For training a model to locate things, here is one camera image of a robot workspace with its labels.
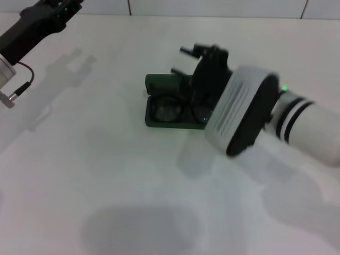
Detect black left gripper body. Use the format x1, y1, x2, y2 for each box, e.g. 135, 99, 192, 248
0, 5, 67, 66

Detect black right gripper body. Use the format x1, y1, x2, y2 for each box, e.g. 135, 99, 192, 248
190, 45, 234, 107

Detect green glasses case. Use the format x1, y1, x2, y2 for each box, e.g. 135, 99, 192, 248
144, 73, 222, 131

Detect black thin-framed glasses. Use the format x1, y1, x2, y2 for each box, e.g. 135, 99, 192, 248
152, 95, 214, 123

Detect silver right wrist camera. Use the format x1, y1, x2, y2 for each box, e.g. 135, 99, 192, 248
203, 65, 280, 157

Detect left gripper cable with plug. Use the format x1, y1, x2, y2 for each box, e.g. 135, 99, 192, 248
0, 61, 36, 109

